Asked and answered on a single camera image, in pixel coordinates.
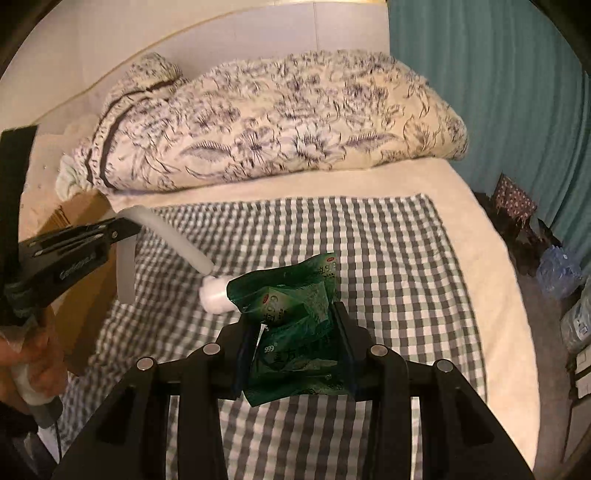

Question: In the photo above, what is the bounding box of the teal curtain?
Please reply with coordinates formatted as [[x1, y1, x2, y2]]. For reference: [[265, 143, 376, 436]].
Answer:
[[388, 0, 591, 259]]

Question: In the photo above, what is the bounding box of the person's left hand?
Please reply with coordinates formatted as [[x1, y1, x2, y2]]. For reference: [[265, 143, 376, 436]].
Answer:
[[0, 307, 70, 407]]

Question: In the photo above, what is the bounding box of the dark bag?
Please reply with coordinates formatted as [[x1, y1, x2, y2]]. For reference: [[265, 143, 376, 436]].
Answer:
[[480, 194, 561, 275]]

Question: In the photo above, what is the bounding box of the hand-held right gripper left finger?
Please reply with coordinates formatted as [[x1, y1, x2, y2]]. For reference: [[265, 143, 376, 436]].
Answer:
[[51, 318, 259, 480]]

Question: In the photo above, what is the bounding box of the mint green cloth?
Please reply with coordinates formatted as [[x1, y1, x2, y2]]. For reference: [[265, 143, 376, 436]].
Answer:
[[55, 157, 88, 192]]

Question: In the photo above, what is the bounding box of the green foil sachet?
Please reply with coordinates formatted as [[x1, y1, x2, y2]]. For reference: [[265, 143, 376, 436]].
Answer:
[[225, 252, 356, 408]]

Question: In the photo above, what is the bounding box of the white plastic strip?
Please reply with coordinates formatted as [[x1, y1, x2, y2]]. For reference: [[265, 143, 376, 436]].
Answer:
[[115, 205, 216, 306]]

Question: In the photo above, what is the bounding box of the small white bottle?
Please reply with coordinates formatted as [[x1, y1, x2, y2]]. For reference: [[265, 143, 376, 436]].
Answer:
[[199, 275, 234, 315]]

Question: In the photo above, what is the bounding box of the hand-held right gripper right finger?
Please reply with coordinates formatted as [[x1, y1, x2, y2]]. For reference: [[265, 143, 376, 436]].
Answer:
[[330, 302, 527, 480]]

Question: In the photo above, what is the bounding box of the brown cardboard box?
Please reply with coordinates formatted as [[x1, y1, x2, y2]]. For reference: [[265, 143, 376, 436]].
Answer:
[[39, 191, 123, 377]]

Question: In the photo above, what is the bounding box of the floral print duvet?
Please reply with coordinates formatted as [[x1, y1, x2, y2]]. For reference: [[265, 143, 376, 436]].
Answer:
[[55, 50, 469, 193]]

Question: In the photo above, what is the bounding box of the grey checkered cloth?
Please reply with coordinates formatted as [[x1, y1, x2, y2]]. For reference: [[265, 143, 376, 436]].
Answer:
[[60, 194, 488, 480]]

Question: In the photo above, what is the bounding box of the patterned paper bag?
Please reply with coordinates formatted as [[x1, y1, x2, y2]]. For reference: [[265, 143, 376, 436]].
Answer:
[[490, 173, 539, 220]]

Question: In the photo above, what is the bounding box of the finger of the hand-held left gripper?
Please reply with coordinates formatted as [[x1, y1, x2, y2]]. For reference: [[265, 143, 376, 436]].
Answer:
[[95, 216, 144, 244]]

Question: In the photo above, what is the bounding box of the cream bed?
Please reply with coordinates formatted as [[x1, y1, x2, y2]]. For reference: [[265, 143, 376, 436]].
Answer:
[[23, 157, 541, 480]]

